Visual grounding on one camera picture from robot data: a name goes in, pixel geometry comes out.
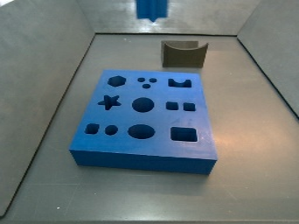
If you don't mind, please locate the blue star object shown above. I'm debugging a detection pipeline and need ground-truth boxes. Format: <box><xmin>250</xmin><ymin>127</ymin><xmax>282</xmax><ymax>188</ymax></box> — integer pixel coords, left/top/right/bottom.
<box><xmin>135</xmin><ymin>0</ymin><xmax>169</xmax><ymax>22</ymax></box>

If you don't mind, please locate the blue shape sorter block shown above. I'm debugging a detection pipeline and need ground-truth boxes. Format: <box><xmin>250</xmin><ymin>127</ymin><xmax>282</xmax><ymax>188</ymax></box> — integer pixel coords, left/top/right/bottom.
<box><xmin>70</xmin><ymin>70</ymin><xmax>218</xmax><ymax>174</ymax></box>

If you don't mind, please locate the dark grey curved holder block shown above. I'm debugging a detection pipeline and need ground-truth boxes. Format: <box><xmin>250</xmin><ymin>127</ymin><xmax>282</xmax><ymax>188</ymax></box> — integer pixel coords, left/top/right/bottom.
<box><xmin>162</xmin><ymin>40</ymin><xmax>210</xmax><ymax>68</ymax></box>

